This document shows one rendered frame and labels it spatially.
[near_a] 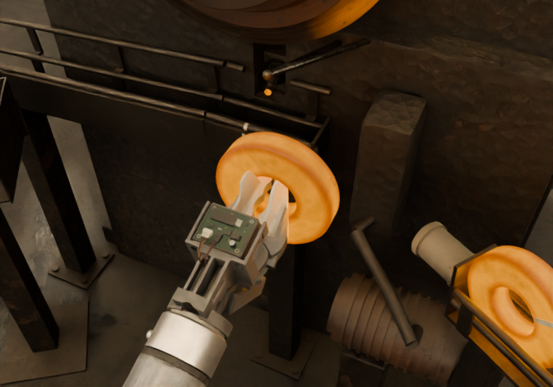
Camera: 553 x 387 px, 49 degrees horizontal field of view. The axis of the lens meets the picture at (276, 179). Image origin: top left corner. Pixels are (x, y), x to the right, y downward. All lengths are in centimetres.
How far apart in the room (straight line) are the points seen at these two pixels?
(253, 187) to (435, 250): 31
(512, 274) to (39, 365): 118
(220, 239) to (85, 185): 139
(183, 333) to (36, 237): 132
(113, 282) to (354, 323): 88
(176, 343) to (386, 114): 47
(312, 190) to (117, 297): 107
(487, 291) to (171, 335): 43
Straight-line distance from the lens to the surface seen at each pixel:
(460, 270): 85
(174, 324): 62
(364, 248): 99
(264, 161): 70
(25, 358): 166
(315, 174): 69
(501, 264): 80
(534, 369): 83
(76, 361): 161
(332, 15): 82
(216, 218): 64
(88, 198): 195
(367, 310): 101
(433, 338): 100
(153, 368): 61
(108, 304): 169
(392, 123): 90
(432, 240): 90
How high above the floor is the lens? 137
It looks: 45 degrees down
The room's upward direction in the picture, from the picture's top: straight up
